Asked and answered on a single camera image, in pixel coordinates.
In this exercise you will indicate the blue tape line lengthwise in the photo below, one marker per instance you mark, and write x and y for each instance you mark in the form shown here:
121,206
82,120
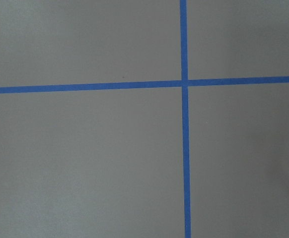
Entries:
185,118

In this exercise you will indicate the blue tape line crosswise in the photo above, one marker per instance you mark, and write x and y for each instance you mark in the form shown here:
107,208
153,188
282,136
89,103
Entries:
144,84

